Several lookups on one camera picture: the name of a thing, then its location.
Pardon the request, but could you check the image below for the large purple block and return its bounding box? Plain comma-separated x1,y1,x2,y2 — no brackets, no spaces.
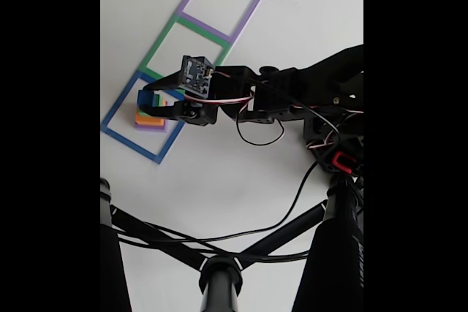
135,118,168,133

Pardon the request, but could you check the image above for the small blue block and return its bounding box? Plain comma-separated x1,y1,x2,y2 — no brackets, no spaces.
136,89,157,111

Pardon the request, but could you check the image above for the orange block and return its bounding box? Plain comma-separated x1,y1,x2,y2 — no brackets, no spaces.
135,108,165,126

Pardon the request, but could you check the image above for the red clamp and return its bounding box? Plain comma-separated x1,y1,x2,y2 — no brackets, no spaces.
331,151,358,175

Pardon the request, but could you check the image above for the black tripod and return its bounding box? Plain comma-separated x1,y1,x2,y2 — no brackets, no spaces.
100,176,364,312

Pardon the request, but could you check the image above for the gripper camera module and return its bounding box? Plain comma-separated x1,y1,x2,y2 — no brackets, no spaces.
180,55,217,99

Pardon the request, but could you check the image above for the green square frame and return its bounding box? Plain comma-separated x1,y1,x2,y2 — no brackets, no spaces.
138,14,233,83

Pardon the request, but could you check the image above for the red white black servo cable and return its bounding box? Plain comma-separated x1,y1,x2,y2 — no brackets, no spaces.
184,85,364,152

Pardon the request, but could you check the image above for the blue square frame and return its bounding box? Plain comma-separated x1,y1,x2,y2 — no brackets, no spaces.
101,69,197,165

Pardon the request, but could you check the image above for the purple square frame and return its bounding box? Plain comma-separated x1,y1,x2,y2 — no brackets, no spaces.
178,0,265,45

